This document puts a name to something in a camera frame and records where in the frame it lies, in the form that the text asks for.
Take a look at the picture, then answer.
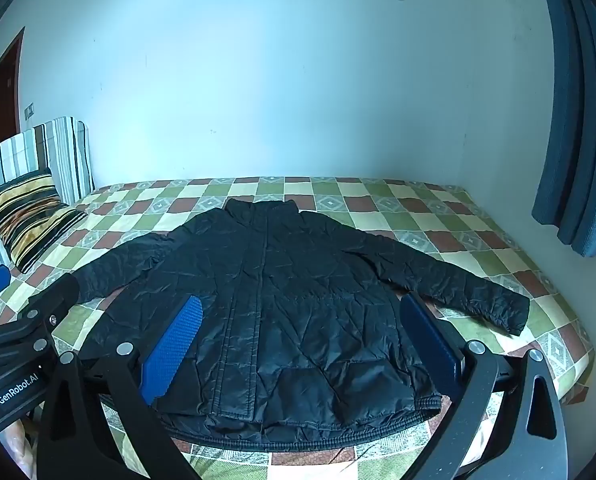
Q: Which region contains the yellow black striped pillow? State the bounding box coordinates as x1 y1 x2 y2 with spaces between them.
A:
0 167 86 275

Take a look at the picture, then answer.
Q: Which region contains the grey striped headboard cushion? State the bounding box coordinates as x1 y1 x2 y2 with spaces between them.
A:
0 116 96 281

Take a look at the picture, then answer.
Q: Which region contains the brown wooden door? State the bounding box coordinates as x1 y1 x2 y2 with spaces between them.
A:
0 26 26 147

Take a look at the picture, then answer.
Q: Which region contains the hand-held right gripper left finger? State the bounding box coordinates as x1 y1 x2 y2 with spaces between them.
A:
40 295 204 480

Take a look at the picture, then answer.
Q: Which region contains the blue curtain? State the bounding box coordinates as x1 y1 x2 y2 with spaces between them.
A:
530 0 596 258

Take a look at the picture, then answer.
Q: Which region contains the black puffer jacket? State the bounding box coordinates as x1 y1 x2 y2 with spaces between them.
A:
75 199 531 453

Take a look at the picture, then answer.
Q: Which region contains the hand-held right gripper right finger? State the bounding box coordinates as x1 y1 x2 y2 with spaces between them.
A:
399 294 570 480

